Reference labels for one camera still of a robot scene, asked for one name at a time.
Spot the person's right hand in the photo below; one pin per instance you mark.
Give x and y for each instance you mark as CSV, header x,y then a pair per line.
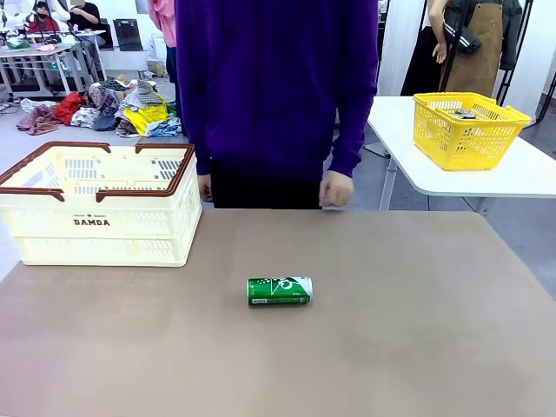
x,y
205,187

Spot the person's left hand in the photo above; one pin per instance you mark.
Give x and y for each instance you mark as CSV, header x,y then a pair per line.
x,y
336,189

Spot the green drink can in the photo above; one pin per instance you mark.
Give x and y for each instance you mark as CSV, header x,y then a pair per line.
x,y
278,292

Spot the person's left forearm purple sleeve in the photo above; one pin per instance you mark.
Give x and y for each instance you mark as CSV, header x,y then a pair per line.
x,y
349,143

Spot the person's right forearm purple sleeve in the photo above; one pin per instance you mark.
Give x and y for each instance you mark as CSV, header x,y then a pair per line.
x,y
202,143

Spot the cream shopping basket brown rim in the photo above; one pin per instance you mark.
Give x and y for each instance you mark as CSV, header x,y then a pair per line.
x,y
104,236

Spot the yellow plastic basket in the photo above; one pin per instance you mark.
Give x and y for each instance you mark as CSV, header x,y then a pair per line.
x,y
467,139

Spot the dark cans in yellow basket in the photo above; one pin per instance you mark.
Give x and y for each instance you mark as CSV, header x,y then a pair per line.
x,y
465,114

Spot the yellow cloth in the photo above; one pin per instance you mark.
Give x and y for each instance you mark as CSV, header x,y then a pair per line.
x,y
145,115

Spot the grey patterned cloth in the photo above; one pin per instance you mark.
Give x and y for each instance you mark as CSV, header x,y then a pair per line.
x,y
139,93

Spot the person in purple sweater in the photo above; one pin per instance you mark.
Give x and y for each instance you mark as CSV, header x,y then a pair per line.
x,y
273,87

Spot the black hanging garment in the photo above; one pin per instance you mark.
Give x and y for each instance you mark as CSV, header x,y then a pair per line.
x,y
421,65

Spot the red cloth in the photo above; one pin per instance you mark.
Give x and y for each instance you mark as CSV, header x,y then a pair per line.
x,y
69,107

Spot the person in pink top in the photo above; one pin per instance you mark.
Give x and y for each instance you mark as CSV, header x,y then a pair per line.
x,y
163,26

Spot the black chair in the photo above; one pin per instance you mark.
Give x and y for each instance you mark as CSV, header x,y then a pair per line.
x,y
128,35

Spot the white side table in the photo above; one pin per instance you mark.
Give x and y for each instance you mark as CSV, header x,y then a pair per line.
x,y
512,174

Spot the pink patterned cloth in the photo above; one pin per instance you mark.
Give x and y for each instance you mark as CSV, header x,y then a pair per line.
x,y
39,119

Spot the brown apron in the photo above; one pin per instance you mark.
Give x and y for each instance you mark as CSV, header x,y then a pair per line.
x,y
475,48

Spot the black jacket white stripes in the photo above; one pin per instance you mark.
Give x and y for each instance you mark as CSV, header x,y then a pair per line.
x,y
462,32

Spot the white background desk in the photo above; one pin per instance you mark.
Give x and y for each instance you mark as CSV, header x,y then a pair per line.
x,y
48,56

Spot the seated person in black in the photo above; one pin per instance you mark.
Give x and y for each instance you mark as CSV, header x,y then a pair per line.
x,y
87,17

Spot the black clothes rack stand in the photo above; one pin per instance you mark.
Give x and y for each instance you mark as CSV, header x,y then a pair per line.
x,y
519,48

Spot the seated person red top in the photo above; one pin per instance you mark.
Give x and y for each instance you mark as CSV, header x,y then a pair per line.
x,y
41,19

